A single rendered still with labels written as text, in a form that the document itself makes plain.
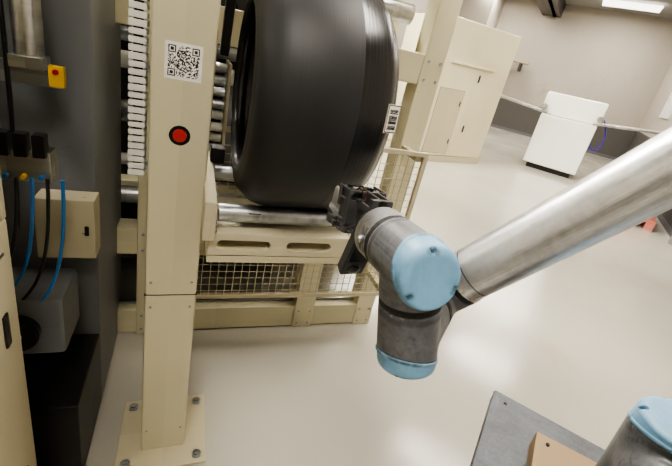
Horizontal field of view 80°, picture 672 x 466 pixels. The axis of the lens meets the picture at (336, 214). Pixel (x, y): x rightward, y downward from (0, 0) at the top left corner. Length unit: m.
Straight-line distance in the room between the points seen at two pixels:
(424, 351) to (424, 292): 0.10
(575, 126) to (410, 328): 7.76
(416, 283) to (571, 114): 7.91
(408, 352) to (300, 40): 0.57
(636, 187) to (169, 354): 1.17
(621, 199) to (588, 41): 13.26
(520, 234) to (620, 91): 13.18
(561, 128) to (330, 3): 7.51
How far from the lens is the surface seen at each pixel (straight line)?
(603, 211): 0.60
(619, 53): 13.81
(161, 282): 1.16
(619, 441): 0.87
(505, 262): 0.63
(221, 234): 0.97
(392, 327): 0.57
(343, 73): 0.81
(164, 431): 1.56
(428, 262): 0.51
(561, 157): 8.27
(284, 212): 1.00
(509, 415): 1.15
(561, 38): 13.86
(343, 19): 0.86
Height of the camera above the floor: 1.32
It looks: 22 degrees down
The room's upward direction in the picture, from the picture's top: 13 degrees clockwise
